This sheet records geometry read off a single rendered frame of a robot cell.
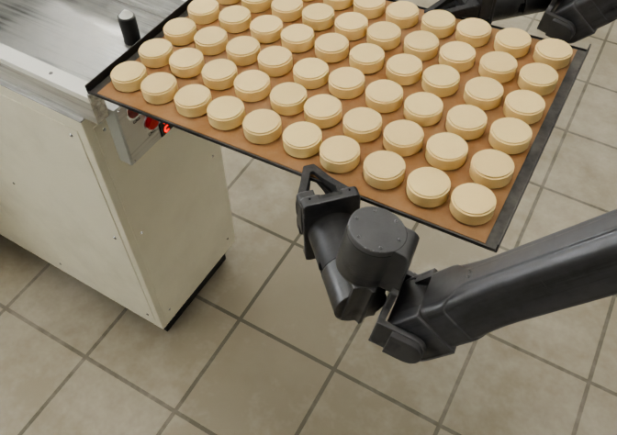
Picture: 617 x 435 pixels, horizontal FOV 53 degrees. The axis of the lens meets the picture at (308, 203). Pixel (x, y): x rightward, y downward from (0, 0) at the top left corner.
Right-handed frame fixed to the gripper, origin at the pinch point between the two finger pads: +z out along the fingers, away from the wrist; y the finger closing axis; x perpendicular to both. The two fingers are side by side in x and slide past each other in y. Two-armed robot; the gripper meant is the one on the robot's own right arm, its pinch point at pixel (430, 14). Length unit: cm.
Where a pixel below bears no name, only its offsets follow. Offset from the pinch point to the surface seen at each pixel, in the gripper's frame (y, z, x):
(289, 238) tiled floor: -98, 19, -35
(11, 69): -8, 67, -18
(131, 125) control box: -19, 50, -10
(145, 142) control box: -25, 49, -12
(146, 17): -13, 44, -34
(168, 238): -59, 51, -15
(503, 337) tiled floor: -100, -29, 13
